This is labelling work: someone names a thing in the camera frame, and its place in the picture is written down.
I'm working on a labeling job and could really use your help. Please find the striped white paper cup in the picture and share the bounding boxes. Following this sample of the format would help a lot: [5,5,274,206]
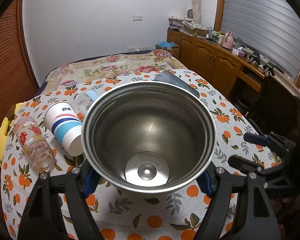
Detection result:
[44,101,84,157]

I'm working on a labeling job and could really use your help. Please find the clear plastic labelled cup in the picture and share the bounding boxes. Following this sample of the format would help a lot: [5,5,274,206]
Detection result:
[75,90,100,116]

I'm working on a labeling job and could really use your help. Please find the blue translucent plastic cup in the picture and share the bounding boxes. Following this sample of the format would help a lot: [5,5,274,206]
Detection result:
[153,70,200,98]

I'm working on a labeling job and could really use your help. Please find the person's right hand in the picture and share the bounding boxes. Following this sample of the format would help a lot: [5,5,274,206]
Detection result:
[280,195,300,209]

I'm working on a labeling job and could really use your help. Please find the printed clear glass tumbler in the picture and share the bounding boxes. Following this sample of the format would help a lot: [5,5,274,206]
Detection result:
[14,116,55,173]

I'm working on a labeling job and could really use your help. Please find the orange print white cloth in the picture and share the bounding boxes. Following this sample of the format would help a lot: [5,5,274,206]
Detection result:
[1,69,281,239]

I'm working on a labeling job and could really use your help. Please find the brown wooden sideboard cabinet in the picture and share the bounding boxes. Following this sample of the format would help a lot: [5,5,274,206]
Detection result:
[167,29,295,107]

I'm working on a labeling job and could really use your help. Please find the yellow plush pillow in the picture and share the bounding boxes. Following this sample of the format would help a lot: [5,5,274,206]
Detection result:
[0,102,23,163]

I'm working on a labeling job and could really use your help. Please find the pink tissue box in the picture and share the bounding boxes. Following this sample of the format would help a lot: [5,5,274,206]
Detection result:
[232,47,245,57]

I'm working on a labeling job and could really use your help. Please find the pink thermos jug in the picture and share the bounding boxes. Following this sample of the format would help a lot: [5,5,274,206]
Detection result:
[222,31,234,50]

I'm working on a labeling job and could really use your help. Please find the floral bed blanket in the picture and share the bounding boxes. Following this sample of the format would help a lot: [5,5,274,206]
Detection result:
[42,49,186,94]

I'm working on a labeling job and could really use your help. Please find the brown louvered wooden wardrobe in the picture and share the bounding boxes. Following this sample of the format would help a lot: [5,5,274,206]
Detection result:
[0,0,40,221]

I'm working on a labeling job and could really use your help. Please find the cardboard box with cloths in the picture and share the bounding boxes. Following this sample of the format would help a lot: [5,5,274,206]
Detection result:
[180,21,210,37]

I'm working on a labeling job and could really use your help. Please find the grey window blind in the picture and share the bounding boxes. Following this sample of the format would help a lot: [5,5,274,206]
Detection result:
[221,0,300,78]

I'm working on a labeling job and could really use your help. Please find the blue bag box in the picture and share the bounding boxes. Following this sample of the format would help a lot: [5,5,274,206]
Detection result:
[155,40,179,57]

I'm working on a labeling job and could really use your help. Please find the white wall socket strip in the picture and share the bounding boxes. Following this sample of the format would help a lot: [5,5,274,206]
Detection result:
[127,47,150,53]

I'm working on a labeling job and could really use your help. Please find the white wall switch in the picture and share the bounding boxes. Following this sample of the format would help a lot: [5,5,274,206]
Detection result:
[132,15,143,21]

